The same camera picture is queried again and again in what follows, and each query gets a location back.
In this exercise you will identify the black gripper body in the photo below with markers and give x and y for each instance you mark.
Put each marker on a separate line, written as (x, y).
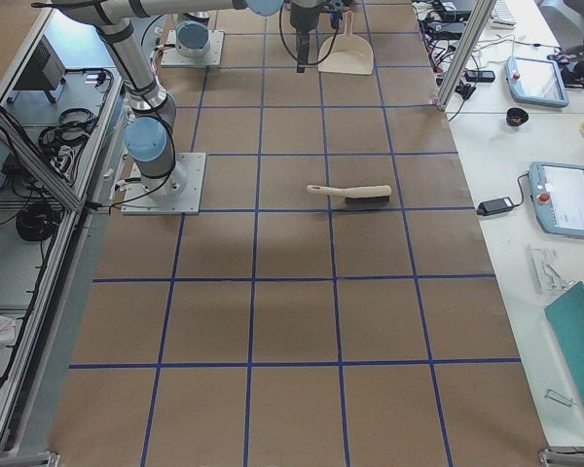
(302, 18)

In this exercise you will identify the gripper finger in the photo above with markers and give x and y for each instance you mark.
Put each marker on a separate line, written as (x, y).
(306, 49)
(300, 50)

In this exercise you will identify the beige plastic dustpan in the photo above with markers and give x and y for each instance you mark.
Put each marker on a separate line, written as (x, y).
(346, 53)

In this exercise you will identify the beige hand brush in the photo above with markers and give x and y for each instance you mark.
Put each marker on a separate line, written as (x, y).
(354, 195)

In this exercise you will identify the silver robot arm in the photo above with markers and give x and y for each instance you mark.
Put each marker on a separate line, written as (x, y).
(112, 21)
(192, 37)

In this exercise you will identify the far blue teach pendant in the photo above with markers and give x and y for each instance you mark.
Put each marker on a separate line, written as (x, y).
(535, 81)

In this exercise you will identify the blue teach pendant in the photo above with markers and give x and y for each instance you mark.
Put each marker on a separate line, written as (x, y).
(535, 81)
(557, 191)

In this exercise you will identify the black power adapter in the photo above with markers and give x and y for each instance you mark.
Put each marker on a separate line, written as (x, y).
(495, 206)

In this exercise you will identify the grey control box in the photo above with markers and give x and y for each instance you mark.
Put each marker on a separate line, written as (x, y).
(44, 71)

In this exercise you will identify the near blue teach pendant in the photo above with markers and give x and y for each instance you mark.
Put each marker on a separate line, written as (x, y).
(557, 191)

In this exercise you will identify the clear plastic package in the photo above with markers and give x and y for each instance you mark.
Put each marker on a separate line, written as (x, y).
(547, 277)

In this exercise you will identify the teal board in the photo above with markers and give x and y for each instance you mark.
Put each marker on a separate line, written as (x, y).
(566, 317)

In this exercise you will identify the metal allen key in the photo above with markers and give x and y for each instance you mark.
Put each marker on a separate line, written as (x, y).
(559, 398)

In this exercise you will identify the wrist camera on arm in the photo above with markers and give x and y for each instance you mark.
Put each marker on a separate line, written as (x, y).
(335, 9)

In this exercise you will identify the aluminium frame post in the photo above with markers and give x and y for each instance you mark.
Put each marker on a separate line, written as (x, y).
(472, 32)

